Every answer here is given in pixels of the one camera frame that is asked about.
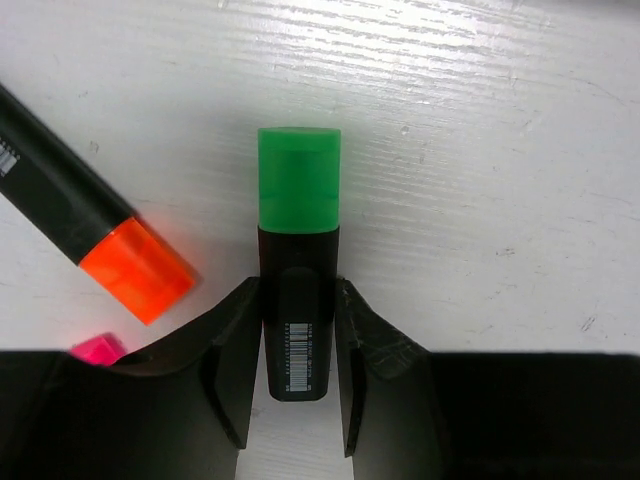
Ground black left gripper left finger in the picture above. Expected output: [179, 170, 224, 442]
[1, 277, 261, 479]

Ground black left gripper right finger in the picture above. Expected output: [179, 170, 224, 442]
[335, 279, 639, 479]

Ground green cap black highlighter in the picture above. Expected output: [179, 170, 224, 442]
[257, 127, 341, 402]

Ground orange cap black highlighter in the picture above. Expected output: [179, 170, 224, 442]
[1, 89, 195, 325]

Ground pink cap black highlighter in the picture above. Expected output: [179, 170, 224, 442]
[69, 333, 127, 367]

